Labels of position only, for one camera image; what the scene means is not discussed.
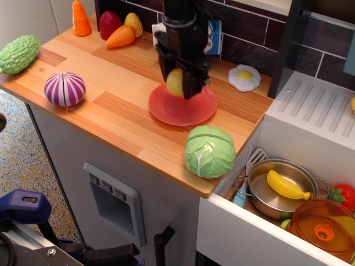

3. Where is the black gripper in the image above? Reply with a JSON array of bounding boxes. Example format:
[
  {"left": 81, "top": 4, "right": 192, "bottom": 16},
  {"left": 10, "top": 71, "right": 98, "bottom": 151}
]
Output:
[{"left": 154, "top": 26, "right": 210, "bottom": 100}]

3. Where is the yellow toy potato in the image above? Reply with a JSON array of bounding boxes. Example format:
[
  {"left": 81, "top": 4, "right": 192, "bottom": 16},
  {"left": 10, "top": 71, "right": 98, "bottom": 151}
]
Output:
[{"left": 166, "top": 68, "right": 184, "bottom": 96}]

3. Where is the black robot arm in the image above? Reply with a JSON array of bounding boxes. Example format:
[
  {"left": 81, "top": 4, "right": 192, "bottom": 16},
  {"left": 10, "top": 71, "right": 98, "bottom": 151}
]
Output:
[{"left": 154, "top": 1, "right": 212, "bottom": 99}]

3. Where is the pink plastic plate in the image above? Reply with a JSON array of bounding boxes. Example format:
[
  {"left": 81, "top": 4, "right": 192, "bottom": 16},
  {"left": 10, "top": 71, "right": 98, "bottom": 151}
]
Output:
[{"left": 148, "top": 84, "right": 217, "bottom": 126}]

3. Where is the blue white milk carton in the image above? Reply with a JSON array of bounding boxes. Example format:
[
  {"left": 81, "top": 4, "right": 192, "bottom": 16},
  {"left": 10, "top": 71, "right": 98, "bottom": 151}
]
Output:
[{"left": 151, "top": 19, "right": 222, "bottom": 55}]

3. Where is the toy fried egg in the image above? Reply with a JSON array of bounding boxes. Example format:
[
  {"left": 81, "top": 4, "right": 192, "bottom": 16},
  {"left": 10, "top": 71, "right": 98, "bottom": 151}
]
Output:
[{"left": 228, "top": 64, "right": 262, "bottom": 92}]

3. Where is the lying orange toy carrot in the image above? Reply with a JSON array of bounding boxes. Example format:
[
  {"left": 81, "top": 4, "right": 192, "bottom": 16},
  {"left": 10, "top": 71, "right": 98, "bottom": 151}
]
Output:
[{"left": 105, "top": 25, "right": 136, "bottom": 48}]

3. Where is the yellow toy corn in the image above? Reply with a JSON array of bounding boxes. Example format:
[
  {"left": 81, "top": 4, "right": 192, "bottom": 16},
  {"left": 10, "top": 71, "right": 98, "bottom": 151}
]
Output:
[{"left": 124, "top": 12, "right": 144, "bottom": 38}]

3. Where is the green toy cabbage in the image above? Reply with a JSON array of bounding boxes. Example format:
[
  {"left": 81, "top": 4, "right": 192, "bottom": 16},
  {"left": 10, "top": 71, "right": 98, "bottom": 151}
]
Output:
[{"left": 184, "top": 125, "right": 236, "bottom": 179}]

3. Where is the dark red toy pepper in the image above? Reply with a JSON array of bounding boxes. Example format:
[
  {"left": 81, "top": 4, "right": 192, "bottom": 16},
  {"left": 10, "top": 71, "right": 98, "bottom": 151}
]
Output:
[{"left": 99, "top": 11, "right": 123, "bottom": 40}]

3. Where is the upright orange toy carrot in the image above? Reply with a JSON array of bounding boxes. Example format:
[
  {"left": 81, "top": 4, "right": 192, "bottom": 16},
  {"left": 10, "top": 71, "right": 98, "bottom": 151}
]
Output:
[{"left": 72, "top": 1, "right": 92, "bottom": 37}]

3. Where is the purple striped toy onion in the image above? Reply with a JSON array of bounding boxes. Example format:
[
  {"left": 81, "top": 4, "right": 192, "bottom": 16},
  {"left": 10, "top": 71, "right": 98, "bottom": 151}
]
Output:
[{"left": 44, "top": 71, "right": 86, "bottom": 107}]

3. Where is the grey slotted spatula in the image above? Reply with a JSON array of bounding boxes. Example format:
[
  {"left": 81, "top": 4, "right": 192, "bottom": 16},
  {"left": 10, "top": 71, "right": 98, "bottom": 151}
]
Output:
[{"left": 232, "top": 148, "right": 270, "bottom": 208}]

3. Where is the white toy sink unit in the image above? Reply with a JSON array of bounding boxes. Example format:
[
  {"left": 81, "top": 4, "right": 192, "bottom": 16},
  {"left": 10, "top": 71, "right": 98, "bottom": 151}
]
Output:
[{"left": 196, "top": 70, "right": 355, "bottom": 266}]

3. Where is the white toy cabinet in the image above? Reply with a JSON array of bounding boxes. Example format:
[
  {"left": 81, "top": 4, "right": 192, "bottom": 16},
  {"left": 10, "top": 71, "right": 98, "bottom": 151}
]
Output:
[{"left": 28, "top": 106, "right": 199, "bottom": 265}]

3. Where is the grey ice dispenser panel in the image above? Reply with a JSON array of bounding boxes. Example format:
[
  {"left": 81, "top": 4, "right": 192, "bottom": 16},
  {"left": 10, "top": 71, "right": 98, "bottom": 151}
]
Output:
[{"left": 83, "top": 162, "right": 146, "bottom": 247}]

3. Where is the steel pot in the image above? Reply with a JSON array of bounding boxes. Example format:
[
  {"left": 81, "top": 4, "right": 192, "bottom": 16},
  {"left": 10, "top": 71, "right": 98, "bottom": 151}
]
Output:
[{"left": 234, "top": 158, "right": 330, "bottom": 221}]

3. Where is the yellow toy banana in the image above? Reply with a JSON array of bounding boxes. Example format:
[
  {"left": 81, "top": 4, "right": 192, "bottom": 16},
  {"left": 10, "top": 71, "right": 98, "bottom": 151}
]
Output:
[{"left": 266, "top": 170, "right": 311, "bottom": 200}]

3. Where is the green toy bitter gourd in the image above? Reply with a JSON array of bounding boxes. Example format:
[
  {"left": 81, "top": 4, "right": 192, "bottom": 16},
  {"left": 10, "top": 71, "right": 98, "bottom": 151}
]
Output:
[{"left": 1, "top": 35, "right": 40, "bottom": 75}]

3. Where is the yellow toy at right edge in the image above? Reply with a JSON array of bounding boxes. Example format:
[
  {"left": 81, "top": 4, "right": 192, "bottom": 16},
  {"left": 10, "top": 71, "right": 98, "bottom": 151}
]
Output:
[{"left": 351, "top": 96, "right": 355, "bottom": 113}]

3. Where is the red toy strawberry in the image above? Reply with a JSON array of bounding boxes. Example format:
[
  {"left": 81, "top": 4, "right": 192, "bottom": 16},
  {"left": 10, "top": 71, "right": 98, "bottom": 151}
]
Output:
[{"left": 328, "top": 183, "right": 354, "bottom": 213}]

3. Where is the blue clamp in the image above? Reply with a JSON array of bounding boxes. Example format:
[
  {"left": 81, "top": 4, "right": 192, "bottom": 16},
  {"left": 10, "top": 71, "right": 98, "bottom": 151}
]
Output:
[{"left": 1, "top": 189, "right": 52, "bottom": 226}]

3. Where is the orange transparent lid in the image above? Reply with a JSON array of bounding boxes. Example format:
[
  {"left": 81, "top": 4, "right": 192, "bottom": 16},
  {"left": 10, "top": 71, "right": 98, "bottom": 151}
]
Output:
[{"left": 285, "top": 199, "right": 354, "bottom": 264}]

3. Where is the black cabinet door handle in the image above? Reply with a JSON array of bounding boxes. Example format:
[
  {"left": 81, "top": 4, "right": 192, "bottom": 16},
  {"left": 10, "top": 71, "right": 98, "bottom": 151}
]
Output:
[{"left": 154, "top": 226, "right": 175, "bottom": 266}]

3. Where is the black clamp handle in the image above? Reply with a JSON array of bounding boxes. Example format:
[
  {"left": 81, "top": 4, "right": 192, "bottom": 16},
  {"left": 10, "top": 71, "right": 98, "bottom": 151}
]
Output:
[{"left": 79, "top": 244, "right": 140, "bottom": 265}]

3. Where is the metal mounting bracket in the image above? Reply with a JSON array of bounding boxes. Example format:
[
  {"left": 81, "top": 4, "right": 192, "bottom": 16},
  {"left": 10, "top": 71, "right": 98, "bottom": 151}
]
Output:
[{"left": 1, "top": 223, "right": 81, "bottom": 266}]

